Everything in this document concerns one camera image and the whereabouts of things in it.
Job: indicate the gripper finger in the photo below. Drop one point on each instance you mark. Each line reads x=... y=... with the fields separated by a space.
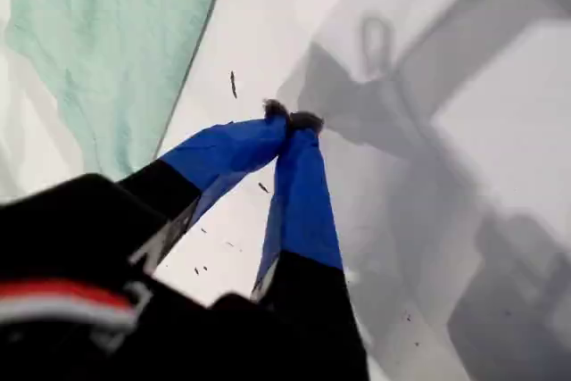
x=303 y=202
x=223 y=149

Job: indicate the pale green T-shirt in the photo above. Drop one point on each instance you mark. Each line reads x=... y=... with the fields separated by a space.
x=111 y=42

